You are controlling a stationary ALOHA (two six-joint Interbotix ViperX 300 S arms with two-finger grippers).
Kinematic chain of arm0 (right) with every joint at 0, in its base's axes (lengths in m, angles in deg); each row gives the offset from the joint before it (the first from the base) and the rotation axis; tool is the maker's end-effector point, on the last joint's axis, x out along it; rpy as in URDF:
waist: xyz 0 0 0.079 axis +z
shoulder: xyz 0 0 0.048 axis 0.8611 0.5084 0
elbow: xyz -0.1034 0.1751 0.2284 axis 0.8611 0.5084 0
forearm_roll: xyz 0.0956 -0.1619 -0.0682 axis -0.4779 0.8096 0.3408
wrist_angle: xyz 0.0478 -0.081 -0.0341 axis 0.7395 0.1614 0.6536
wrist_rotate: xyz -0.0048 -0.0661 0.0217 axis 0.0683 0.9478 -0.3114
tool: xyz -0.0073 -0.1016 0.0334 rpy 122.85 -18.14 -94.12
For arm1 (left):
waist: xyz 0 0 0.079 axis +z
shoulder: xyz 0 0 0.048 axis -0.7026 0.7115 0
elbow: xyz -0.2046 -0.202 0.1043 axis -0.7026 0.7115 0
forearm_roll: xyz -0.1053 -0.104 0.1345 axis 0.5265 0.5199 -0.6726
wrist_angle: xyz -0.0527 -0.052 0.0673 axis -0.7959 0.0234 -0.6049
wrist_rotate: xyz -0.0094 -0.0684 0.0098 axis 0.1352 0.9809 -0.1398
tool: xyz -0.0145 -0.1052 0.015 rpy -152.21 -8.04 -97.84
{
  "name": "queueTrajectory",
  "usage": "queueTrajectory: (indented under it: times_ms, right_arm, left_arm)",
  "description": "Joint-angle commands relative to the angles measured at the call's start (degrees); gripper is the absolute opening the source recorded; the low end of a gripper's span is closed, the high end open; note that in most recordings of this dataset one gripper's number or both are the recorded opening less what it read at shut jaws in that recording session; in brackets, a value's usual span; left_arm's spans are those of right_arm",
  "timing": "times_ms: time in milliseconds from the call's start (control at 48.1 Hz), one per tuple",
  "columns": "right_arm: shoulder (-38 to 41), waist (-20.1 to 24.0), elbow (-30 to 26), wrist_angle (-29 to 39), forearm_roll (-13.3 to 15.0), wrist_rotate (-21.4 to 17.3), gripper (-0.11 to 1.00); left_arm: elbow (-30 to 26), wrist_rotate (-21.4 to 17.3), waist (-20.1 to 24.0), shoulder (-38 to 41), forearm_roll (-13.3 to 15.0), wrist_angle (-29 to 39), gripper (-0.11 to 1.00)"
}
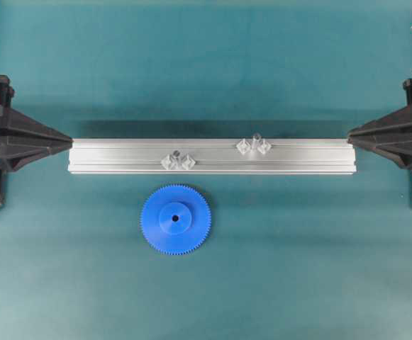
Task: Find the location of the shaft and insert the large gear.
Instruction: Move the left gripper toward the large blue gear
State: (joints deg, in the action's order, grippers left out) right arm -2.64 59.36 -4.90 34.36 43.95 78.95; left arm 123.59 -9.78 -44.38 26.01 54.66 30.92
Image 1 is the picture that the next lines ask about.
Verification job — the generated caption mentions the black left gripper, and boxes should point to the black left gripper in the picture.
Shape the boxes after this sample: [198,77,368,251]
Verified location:
[0,75,73,205]

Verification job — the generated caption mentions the large blue plastic gear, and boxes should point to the large blue plastic gear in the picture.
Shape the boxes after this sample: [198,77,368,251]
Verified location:
[140,184,212,255]

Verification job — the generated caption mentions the clear shaft mount right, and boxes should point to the clear shaft mount right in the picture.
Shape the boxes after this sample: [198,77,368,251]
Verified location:
[235,133,272,155]

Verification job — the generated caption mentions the clear shaft mount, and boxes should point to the clear shaft mount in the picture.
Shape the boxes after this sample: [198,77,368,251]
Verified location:
[160,150,196,171]
[235,133,272,155]

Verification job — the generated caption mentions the clear shaft mount left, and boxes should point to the clear shaft mount left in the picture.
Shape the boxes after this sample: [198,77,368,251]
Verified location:
[160,150,196,171]

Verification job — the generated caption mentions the long aluminium extrusion rail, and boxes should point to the long aluminium extrusion rail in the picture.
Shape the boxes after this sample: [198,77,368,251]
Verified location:
[68,138,357,175]

